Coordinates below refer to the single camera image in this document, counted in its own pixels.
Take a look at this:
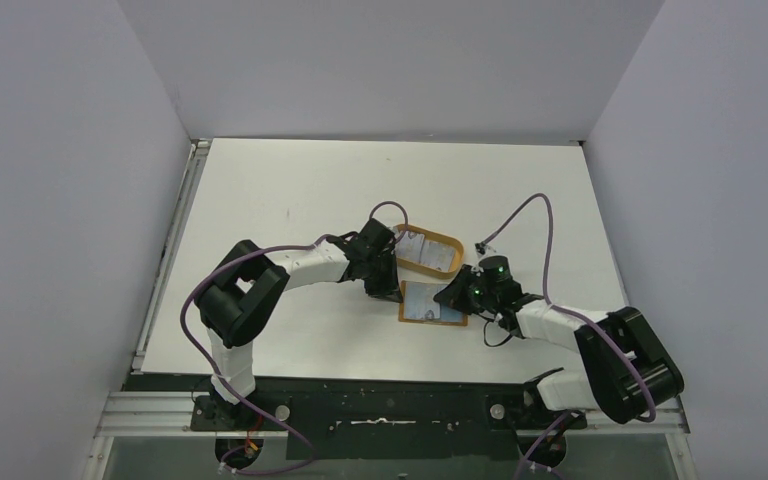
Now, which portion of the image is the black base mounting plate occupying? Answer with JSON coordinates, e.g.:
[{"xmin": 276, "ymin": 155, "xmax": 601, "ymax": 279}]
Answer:
[{"xmin": 190, "ymin": 377, "xmax": 588, "ymax": 468}]

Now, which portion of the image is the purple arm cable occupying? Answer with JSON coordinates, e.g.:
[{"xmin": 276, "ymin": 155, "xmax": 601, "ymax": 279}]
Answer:
[
  {"xmin": 178, "ymin": 201, "xmax": 410, "ymax": 477},
  {"xmin": 475, "ymin": 193, "xmax": 658, "ymax": 480}
]

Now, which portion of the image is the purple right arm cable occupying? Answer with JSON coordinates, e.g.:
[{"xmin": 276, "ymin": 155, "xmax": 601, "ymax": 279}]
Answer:
[{"xmin": 475, "ymin": 193, "xmax": 658, "ymax": 480}]

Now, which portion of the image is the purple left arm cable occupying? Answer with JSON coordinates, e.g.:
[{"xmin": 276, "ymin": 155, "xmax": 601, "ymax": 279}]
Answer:
[{"xmin": 178, "ymin": 201, "xmax": 410, "ymax": 477}]

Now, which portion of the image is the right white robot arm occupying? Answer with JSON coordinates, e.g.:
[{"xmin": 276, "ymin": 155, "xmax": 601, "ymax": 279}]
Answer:
[{"xmin": 434, "ymin": 255, "xmax": 685, "ymax": 427}]

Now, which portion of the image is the aluminium side rail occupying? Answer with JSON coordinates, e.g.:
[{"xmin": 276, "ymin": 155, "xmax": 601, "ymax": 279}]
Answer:
[{"xmin": 130, "ymin": 138, "xmax": 213, "ymax": 374}]

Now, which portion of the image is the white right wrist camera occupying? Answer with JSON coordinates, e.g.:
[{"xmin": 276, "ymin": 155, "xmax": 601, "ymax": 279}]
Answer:
[{"xmin": 474, "ymin": 242, "xmax": 496, "ymax": 257}]

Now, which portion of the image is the tan oval tray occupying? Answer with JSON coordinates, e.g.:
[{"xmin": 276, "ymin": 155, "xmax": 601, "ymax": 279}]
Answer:
[{"xmin": 392, "ymin": 224, "xmax": 465, "ymax": 280}]

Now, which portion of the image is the orange leather card holder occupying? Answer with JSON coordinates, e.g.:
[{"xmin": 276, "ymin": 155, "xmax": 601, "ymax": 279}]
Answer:
[{"xmin": 398, "ymin": 280, "xmax": 470, "ymax": 329}]

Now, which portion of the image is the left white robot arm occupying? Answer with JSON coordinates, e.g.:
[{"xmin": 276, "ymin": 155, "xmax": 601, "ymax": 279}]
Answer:
[{"xmin": 185, "ymin": 218, "xmax": 402, "ymax": 429}]

